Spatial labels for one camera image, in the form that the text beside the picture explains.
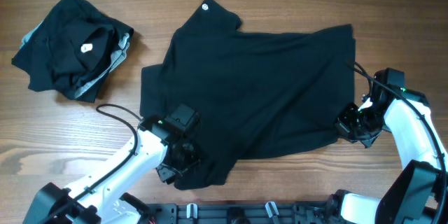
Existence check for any black t-shirt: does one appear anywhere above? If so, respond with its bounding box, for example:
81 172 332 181
140 0 356 190

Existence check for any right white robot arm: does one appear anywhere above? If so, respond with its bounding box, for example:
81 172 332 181
326 68 447 223

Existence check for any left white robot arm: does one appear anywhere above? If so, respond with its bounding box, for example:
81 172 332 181
24 104 200 223

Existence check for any folded black clothes pile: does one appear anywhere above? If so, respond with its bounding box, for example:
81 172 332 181
11 0 134 103

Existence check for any right black cable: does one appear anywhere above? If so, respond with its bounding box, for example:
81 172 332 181
344 59 448 224

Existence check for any black cable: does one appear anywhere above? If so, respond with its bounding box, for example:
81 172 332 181
34 103 143 224
344 59 448 224

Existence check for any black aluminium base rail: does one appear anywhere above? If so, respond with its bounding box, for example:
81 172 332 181
139 201 390 224

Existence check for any left black cable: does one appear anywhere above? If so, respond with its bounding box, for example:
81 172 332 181
34 103 143 224

